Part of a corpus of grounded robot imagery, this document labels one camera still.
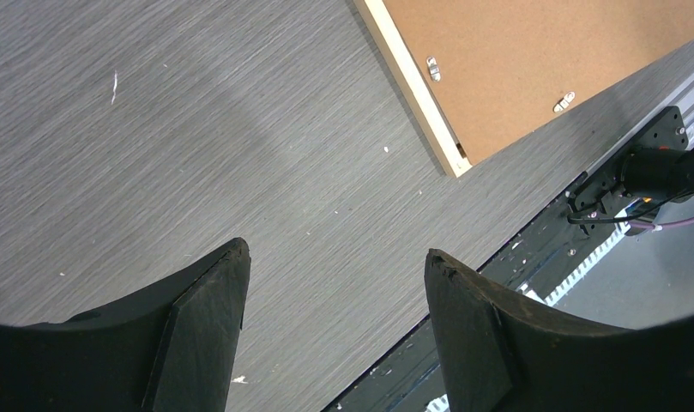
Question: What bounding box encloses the silver frame retaining clip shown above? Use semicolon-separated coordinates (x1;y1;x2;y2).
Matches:
425;56;442;82

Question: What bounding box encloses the light wooden picture frame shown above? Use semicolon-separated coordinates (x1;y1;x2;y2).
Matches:
354;0;472;178

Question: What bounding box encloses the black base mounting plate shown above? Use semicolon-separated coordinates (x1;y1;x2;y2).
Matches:
326;106;691;411

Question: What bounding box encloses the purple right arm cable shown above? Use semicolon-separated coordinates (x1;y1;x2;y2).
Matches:
627;207;694;233

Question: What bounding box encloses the aluminium rail front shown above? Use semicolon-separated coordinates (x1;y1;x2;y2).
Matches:
425;73;694;411

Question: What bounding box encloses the brown cardboard backing board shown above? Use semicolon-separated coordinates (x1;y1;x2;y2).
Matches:
386;0;694;164

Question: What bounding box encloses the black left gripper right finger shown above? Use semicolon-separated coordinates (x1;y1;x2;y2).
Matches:
424;249;694;411

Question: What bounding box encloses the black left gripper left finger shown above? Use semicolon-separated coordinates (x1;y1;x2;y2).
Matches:
0;238;251;411

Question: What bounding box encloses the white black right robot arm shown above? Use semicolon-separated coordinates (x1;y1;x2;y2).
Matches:
619;147;694;202

